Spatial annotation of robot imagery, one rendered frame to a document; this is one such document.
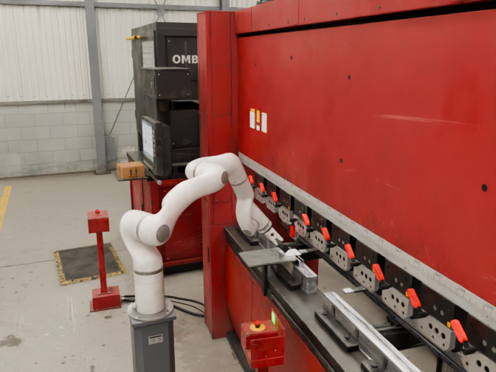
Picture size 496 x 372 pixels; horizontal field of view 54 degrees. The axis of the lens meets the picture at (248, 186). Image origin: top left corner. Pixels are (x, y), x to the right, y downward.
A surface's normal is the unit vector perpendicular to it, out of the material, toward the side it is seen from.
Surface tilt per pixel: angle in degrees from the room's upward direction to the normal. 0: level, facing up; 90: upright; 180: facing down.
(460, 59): 90
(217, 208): 90
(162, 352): 90
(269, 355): 90
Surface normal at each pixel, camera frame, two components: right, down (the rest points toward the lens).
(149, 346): 0.37, 0.24
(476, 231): -0.95, 0.08
